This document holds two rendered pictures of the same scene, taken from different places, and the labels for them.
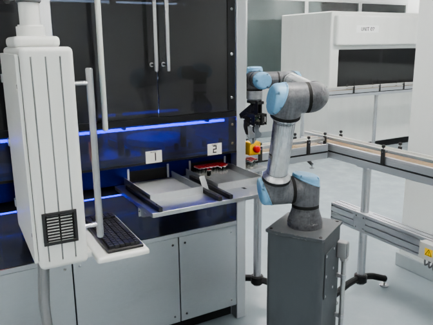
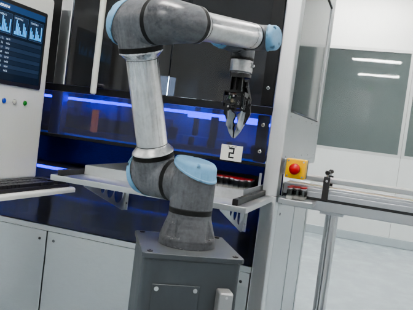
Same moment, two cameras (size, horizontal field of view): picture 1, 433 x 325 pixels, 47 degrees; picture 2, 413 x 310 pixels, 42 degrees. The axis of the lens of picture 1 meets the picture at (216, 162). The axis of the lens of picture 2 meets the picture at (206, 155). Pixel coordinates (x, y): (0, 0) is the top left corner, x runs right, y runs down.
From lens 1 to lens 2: 1.87 m
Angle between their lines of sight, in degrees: 48
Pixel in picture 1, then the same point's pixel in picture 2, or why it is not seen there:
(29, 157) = not seen: outside the picture
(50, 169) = not seen: outside the picture
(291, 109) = (121, 32)
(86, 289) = (55, 270)
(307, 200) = (174, 196)
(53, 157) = not seen: outside the picture
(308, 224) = (168, 234)
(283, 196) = (146, 181)
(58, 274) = (33, 240)
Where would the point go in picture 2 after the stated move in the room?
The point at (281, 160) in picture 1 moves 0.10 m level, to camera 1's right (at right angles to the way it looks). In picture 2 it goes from (136, 119) to (159, 122)
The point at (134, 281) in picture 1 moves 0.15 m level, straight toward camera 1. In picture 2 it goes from (104, 288) to (75, 294)
